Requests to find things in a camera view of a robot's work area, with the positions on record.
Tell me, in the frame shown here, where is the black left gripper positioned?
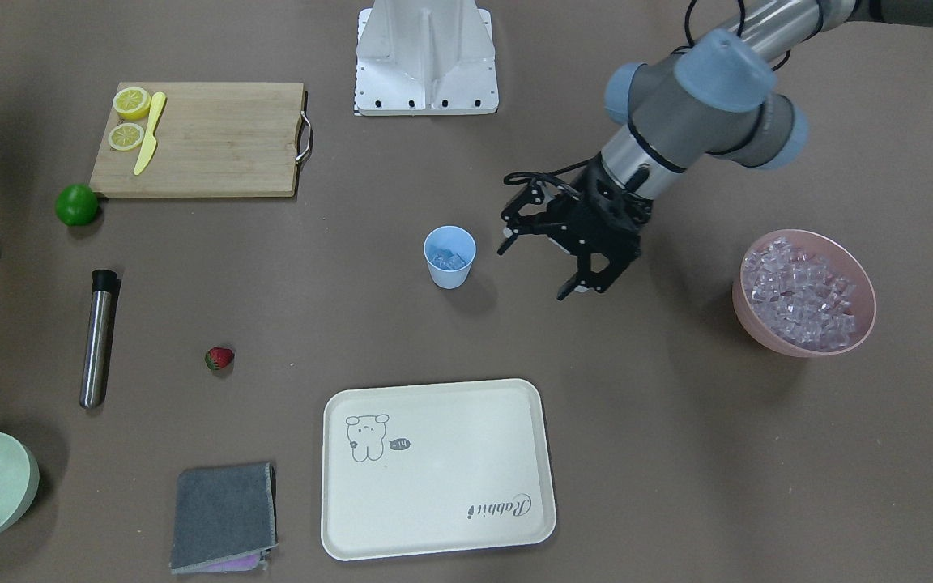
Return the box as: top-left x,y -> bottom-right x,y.
496,155 -> 652,301

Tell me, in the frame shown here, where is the red strawberry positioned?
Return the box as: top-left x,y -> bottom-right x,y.
204,347 -> 236,372

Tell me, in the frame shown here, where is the steel muddler black tip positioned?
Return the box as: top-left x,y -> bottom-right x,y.
80,269 -> 119,411

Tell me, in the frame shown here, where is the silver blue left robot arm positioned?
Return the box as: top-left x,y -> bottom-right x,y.
497,1 -> 933,300

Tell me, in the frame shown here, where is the light blue plastic cup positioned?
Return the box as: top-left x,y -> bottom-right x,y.
423,225 -> 477,289

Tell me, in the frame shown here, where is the clear ice cubes pile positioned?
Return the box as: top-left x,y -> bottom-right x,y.
740,236 -> 858,353

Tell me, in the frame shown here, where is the cream rabbit tray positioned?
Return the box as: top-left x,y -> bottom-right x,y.
321,379 -> 558,561

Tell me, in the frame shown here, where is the pink bowl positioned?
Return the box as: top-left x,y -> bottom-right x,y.
731,229 -> 877,358

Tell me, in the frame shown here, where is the wooden cutting board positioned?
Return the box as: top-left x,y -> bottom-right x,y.
89,80 -> 312,198

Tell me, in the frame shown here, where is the grey folded cloth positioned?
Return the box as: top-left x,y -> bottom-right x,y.
169,462 -> 277,576

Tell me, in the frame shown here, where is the yellow plastic knife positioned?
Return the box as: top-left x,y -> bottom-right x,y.
132,91 -> 167,176

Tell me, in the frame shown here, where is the lemon slice upper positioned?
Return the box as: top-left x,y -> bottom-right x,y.
106,122 -> 145,152

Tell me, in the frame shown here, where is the lemon slice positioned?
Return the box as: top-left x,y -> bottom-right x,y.
106,122 -> 145,152
112,86 -> 151,121

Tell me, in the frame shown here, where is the lemon slice lower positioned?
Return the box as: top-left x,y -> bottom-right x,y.
112,86 -> 151,121

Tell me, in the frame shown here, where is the green lime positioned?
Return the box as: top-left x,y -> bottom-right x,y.
54,182 -> 100,228

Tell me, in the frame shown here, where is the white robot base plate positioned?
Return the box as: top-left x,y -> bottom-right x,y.
353,6 -> 500,116

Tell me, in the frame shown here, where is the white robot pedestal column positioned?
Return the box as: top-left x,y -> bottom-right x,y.
356,1 -> 495,80

